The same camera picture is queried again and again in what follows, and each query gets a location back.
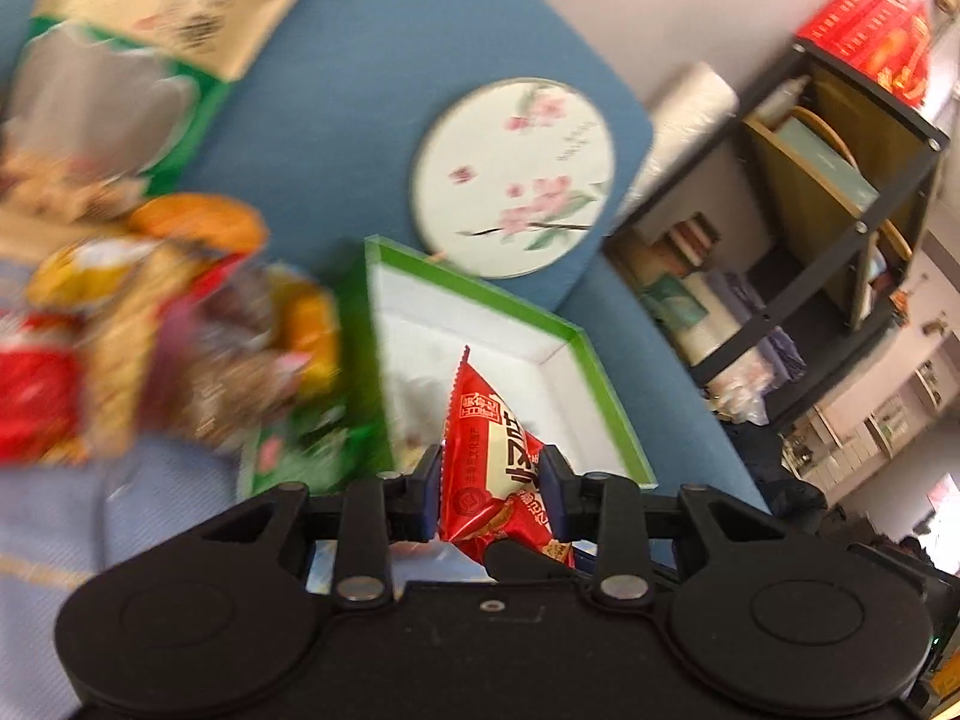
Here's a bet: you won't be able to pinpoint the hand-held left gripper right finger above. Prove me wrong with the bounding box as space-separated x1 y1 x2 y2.
536 444 796 610

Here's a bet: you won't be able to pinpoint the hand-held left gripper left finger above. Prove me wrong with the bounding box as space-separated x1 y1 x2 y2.
201 444 445 610

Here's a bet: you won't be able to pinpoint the red white snack packet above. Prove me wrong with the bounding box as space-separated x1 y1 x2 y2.
439 345 578 571

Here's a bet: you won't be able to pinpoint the green cardboard box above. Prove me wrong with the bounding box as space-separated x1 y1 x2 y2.
330 236 657 500

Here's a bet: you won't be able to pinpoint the pile of assorted snack packets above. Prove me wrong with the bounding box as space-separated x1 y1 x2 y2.
0 191 346 466

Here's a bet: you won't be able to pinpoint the stack of books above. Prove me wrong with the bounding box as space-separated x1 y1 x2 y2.
652 214 721 267

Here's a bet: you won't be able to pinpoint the black metal shelf rack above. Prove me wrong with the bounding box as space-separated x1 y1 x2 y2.
607 37 950 428

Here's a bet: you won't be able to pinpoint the white cabinet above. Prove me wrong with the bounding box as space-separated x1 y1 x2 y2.
780 360 960 503

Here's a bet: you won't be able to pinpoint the round floral fan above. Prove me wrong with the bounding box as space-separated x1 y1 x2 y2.
409 77 617 280

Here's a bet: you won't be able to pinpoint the white plastic roll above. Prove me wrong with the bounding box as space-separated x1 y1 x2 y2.
615 60 740 218

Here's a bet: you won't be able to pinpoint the teal box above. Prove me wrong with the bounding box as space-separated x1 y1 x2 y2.
772 120 878 215

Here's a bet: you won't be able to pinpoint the large beige green snack bag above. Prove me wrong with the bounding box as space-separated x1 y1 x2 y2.
0 0 350 263

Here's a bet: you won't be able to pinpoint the red gift boxes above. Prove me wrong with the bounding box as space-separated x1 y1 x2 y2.
795 0 935 110

